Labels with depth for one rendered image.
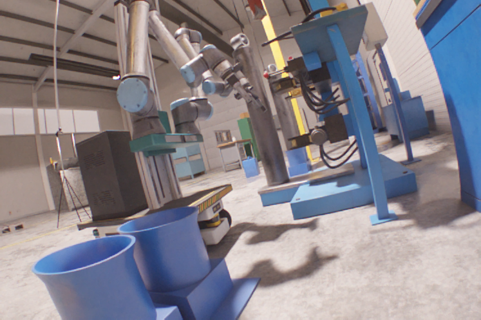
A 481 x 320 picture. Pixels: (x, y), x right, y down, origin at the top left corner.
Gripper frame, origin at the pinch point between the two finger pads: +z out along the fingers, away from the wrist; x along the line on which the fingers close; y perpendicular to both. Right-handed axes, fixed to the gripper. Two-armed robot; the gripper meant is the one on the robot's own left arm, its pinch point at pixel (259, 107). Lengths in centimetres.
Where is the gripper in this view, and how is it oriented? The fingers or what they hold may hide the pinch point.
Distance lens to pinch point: 158.4
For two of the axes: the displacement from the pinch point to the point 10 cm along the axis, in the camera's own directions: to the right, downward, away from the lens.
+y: 7.2, -6.2, -3.0
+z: 5.4, 7.8, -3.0
